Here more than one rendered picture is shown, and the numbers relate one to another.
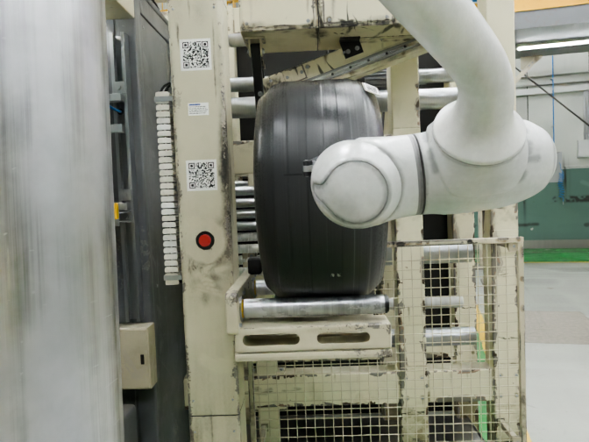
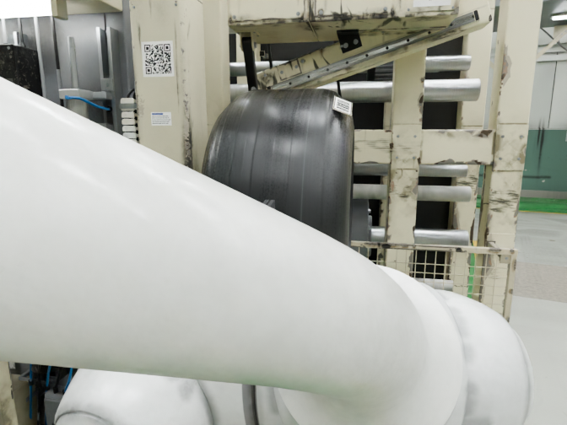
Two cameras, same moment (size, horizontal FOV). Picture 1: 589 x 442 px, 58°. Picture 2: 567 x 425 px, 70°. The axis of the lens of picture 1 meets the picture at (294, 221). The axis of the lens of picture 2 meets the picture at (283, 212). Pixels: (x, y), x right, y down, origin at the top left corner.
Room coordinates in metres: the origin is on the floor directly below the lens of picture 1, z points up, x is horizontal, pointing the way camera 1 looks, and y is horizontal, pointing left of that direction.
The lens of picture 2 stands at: (0.40, -0.20, 1.35)
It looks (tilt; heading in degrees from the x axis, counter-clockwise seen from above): 11 degrees down; 9
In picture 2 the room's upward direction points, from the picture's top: straight up
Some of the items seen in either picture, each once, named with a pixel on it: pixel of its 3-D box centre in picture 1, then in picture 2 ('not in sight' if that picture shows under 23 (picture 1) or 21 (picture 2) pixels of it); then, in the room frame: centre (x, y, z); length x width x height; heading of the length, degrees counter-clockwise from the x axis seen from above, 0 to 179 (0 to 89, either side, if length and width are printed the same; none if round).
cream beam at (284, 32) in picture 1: (341, 15); (340, 5); (1.67, -0.17, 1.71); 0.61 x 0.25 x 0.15; 88
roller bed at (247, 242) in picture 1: (243, 230); not in sight; (1.76, 0.17, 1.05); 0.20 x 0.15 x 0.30; 88
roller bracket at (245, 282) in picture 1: (244, 296); not in sight; (1.38, 0.14, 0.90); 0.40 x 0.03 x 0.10; 178
